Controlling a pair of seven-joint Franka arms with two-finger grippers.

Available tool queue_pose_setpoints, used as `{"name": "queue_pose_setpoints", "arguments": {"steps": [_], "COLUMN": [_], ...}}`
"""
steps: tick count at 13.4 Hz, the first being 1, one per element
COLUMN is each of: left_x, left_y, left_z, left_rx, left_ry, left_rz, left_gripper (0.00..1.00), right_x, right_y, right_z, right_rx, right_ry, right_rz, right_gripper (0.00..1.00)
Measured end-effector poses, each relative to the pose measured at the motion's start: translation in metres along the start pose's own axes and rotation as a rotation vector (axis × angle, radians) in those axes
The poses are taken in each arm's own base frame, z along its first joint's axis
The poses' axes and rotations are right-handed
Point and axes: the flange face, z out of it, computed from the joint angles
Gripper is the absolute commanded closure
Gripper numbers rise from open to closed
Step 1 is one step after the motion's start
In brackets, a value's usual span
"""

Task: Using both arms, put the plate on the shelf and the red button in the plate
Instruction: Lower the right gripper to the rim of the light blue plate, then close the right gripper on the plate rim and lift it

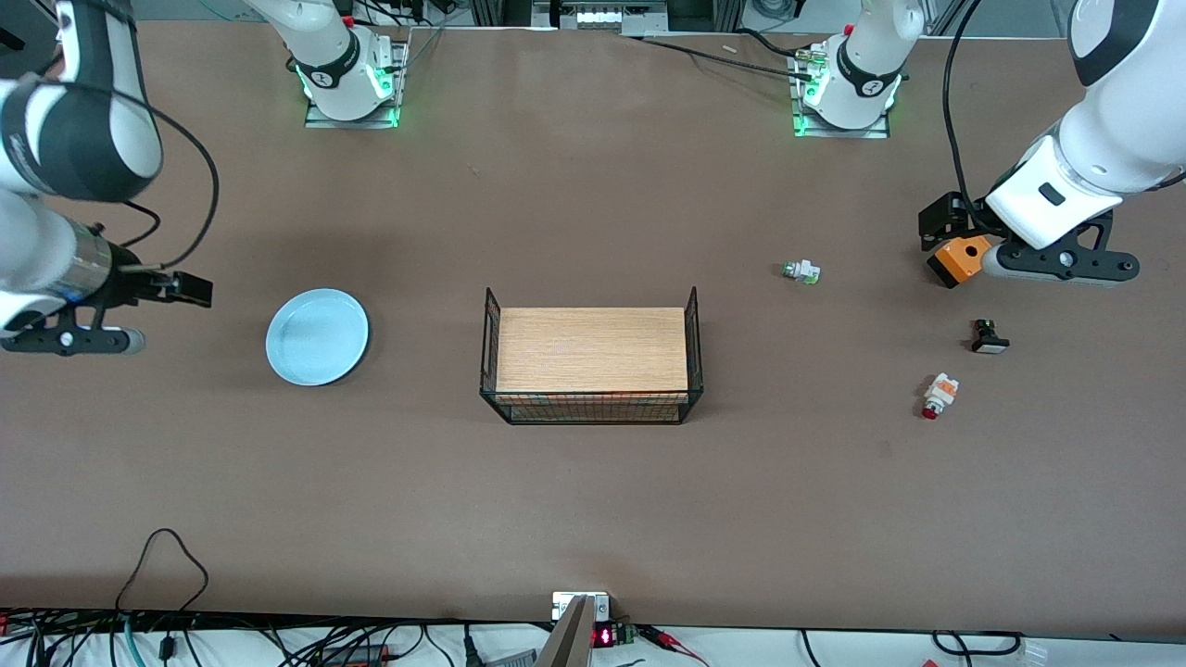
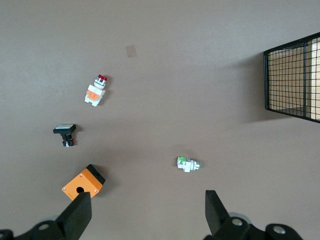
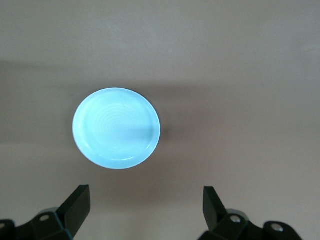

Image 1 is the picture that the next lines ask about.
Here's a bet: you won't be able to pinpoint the light blue round plate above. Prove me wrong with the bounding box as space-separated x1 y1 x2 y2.
266 288 370 387

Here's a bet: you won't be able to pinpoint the red push button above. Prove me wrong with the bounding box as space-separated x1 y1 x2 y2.
921 372 961 421

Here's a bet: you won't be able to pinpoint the orange button box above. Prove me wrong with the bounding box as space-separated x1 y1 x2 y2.
927 234 994 289

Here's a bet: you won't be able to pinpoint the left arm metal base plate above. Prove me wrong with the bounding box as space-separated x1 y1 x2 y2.
793 42 891 140

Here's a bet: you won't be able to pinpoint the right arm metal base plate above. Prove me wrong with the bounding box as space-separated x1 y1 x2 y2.
305 37 402 130

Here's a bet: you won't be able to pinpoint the black looped cable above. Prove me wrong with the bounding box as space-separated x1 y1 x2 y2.
115 528 210 614

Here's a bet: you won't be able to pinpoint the long black table cable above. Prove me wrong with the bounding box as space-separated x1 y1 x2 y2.
639 35 818 81

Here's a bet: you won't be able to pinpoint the black wire rack wooden top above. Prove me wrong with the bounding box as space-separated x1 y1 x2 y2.
479 285 705 427

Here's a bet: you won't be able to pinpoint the red and black wires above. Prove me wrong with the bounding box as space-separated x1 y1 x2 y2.
637 625 710 667

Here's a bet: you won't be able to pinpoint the silver metal mounting bracket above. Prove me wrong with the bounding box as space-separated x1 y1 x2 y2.
536 591 612 667

